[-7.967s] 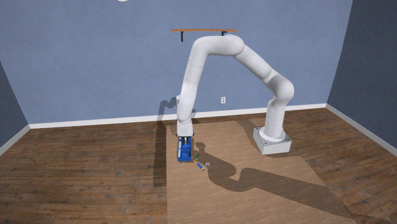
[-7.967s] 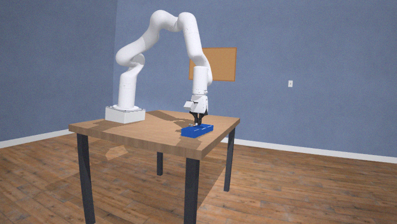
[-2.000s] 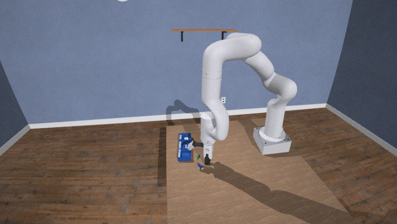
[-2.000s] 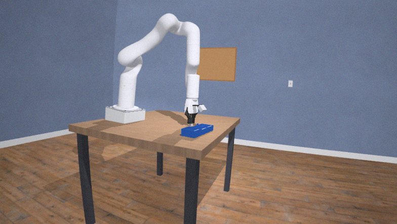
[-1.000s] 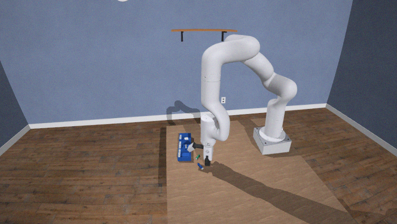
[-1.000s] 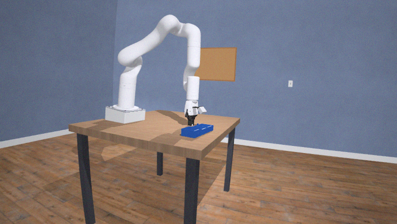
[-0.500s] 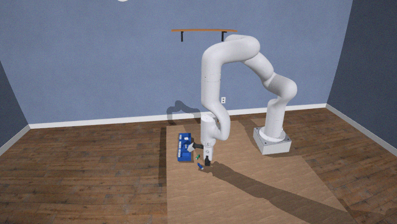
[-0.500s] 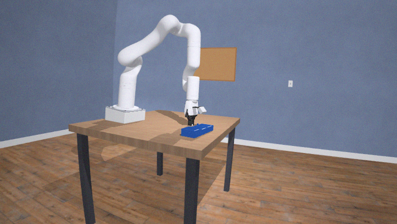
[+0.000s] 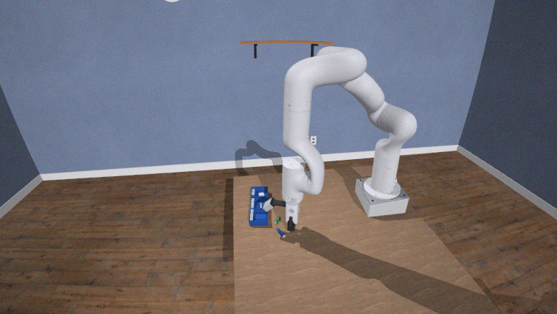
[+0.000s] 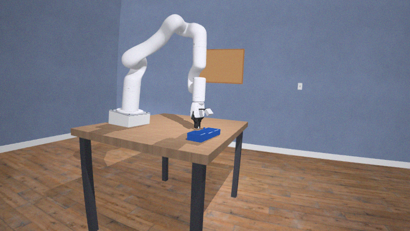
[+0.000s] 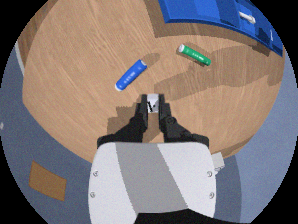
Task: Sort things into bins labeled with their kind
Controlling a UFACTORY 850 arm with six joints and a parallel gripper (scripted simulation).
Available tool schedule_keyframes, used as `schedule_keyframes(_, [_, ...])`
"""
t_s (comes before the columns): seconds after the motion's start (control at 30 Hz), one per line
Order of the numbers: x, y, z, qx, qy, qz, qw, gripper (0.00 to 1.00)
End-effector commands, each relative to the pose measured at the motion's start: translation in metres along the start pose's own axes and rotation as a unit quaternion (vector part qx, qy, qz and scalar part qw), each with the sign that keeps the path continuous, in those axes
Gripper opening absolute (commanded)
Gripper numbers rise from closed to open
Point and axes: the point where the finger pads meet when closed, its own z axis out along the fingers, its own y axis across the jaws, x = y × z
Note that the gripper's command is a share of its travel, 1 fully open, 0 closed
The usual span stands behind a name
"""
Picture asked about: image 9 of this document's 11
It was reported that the blue bin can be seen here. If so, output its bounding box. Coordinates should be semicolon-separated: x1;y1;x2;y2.
249;186;268;226

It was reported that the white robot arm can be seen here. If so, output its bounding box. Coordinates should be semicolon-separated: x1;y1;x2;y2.
263;46;417;212

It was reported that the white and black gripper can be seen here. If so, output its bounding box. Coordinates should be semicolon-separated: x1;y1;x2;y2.
284;200;301;232

